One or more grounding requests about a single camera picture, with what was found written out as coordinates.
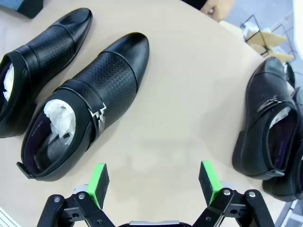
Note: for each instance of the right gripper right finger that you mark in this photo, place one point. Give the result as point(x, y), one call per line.
point(210, 186)

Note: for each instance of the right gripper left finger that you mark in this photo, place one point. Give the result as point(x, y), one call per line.
point(97, 189)

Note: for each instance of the black leather dress shoe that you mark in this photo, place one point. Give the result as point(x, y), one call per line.
point(260, 94)
point(47, 52)
point(111, 71)
point(284, 186)

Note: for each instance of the white paper shoe stuffing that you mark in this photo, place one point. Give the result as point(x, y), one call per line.
point(60, 116)
point(9, 80)
point(280, 117)

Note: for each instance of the black shoe stand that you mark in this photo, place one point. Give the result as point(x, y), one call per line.
point(30, 9)

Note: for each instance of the person's left hand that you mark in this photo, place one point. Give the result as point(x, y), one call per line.
point(219, 10)

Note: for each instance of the person torso in black clothes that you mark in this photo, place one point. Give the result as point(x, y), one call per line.
point(196, 2)

